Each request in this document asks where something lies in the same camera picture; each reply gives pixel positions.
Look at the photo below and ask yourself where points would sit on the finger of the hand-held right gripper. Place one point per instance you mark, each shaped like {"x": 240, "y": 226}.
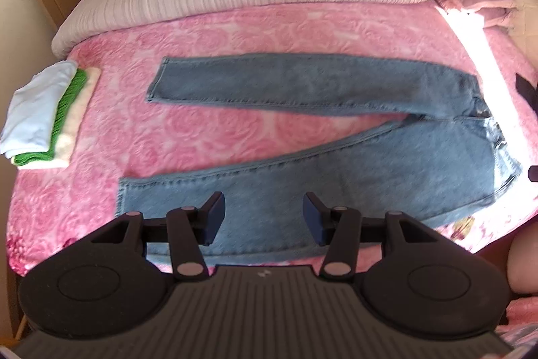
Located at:
{"x": 533, "y": 173}

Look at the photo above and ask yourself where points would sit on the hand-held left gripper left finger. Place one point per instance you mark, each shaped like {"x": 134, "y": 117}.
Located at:
{"x": 213, "y": 218}

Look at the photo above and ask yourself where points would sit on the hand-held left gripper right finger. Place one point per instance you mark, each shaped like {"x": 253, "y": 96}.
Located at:
{"x": 315, "y": 218}

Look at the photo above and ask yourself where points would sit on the blue denim jeans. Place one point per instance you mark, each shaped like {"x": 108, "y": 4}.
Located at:
{"x": 378, "y": 174}

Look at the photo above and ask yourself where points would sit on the person's right forearm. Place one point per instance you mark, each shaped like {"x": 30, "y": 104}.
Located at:
{"x": 525, "y": 262}

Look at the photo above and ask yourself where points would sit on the pink floral blanket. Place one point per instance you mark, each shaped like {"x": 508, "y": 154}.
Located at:
{"x": 210, "y": 140}

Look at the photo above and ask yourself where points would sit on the black garment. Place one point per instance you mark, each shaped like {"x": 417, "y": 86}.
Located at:
{"x": 527, "y": 90}

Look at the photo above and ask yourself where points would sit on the white quilted headboard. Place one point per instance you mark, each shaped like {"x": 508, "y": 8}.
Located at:
{"x": 525, "y": 18}

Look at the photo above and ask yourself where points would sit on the folded cream fluffy garment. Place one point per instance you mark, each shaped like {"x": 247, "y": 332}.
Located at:
{"x": 90, "y": 81}

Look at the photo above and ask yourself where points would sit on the folded green knit garment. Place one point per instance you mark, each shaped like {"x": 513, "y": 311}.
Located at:
{"x": 69, "y": 98}

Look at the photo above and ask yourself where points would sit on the folded light blue garment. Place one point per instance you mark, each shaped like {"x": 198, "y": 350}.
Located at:
{"x": 38, "y": 106}

